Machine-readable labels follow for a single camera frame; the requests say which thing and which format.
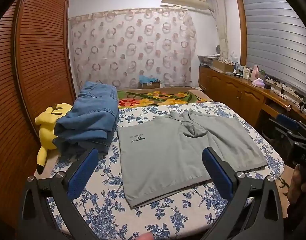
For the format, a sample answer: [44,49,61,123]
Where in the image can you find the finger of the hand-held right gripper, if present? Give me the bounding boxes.
[278,113,306,137]
[262,118,295,144]

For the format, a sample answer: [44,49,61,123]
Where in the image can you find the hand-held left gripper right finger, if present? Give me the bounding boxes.
[202,147,286,240]

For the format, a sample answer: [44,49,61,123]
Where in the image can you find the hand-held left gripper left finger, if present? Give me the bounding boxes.
[18,148,101,240]

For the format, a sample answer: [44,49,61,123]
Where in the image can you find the grey pants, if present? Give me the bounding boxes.
[117,109,267,208]

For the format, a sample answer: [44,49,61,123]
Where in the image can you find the person's right forearm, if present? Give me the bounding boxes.
[284,201,306,240]

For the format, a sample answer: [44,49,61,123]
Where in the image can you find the person's right hand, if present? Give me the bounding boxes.
[287,164,306,205]

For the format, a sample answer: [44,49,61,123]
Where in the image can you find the dark blue folded jeans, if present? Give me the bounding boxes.
[58,127,113,161]

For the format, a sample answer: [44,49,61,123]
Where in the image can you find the peach patterned blanket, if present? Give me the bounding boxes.
[275,165,296,196]

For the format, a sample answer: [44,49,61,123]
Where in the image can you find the yellow plush toy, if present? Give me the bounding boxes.
[35,102,73,174]

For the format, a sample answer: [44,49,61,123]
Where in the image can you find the wooden sideboard cabinet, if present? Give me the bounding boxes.
[198,65,306,130]

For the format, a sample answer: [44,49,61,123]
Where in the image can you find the light blue folded jeans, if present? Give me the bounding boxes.
[53,81,119,147]

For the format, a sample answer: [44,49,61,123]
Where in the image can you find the blue floral bed sheet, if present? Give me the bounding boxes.
[34,102,285,240]

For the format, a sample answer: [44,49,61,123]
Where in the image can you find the open cardboard box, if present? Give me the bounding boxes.
[212,59,235,72]

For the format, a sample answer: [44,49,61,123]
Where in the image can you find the grey window blind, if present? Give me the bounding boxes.
[242,0,306,100]

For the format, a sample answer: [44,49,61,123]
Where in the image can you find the orange flower blanket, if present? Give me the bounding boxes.
[116,87,213,109]

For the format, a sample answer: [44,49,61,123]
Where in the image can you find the clear storage tray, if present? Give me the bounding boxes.
[198,54,220,67]

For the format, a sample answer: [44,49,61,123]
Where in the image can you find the small cardboard box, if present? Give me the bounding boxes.
[138,79,161,89]

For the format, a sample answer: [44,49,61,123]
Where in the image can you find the blue plastic bag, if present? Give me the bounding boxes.
[139,75,159,83]

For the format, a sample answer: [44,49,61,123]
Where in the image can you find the wooden louvred wardrobe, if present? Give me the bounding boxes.
[0,0,77,230]

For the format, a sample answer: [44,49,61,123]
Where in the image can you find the white wrapped air conditioner pipe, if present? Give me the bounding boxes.
[210,0,230,58]

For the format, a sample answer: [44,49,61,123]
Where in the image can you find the wooden window frame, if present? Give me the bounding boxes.
[234,0,276,68]

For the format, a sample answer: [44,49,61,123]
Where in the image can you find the ring patterned curtain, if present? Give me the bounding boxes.
[68,8,197,90]

